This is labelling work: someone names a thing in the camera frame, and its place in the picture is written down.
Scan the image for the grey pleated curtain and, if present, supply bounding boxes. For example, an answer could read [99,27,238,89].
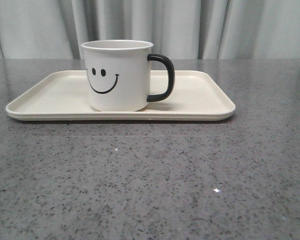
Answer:
[0,0,300,60]

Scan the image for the cream rectangular plastic tray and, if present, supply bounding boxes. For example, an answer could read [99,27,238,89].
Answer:
[5,70,236,121]

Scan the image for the white smiley mug black handle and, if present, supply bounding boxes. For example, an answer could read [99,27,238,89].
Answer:
[81,39,175,112]

